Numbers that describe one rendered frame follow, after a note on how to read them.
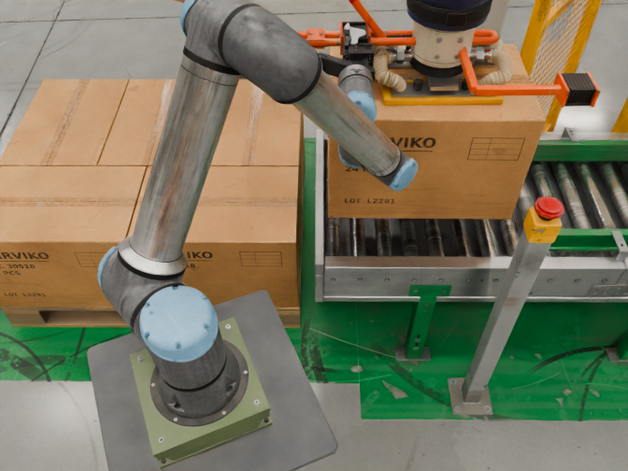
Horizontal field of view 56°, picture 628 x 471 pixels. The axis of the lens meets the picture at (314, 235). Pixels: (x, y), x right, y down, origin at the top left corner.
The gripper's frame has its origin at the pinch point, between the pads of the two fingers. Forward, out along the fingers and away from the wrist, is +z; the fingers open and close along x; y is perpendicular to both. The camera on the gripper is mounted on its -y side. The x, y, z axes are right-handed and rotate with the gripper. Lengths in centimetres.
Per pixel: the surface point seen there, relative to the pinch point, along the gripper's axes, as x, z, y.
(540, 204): -17, -50, 48
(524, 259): -35, -53, 48
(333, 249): -66, -23, -2
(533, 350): -121, -30, 80
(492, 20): -45, 94, 70
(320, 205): -60, -8, -7
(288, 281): -89, -19, -19
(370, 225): -72, -6, 12
